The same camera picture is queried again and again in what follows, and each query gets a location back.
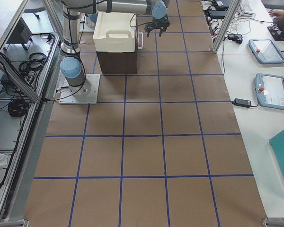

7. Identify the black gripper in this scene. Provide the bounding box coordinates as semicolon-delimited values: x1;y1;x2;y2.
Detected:
144;14;169;37

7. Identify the wooden drawer with white handle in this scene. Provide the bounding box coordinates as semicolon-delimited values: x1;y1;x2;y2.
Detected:
138;31;143;50

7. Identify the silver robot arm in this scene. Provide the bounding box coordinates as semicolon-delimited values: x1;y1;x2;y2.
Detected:
60;0;170;97

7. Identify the dark wooden drawer cabinet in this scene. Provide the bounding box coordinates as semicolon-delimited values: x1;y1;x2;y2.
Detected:
96;28;138;74

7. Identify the cream plastic tray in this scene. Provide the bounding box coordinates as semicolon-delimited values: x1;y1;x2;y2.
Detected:
93;12;136;52

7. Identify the upper blue teach pendant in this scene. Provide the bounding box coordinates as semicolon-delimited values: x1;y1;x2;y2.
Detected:
248;39;284;64

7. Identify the blue teach pendant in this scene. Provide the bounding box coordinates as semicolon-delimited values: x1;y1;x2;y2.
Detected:
255;73;284;110
248;39;284;64

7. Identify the black power adapter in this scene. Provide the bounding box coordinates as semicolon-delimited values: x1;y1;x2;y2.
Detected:
231;98;252;108

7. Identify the brown paper table mat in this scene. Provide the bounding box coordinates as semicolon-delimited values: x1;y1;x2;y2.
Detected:
24;0;265;227

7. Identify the lower blue teach pendant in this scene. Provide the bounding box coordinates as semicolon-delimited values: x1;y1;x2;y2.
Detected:
255;73;284;110

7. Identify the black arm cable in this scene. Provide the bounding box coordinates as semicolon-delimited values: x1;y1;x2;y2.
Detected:
129;13;154;29

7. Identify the aluminium frame post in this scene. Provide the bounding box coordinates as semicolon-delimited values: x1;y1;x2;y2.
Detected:
212;0;241;54

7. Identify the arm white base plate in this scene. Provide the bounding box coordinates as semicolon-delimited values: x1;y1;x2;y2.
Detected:
58;74;100;105

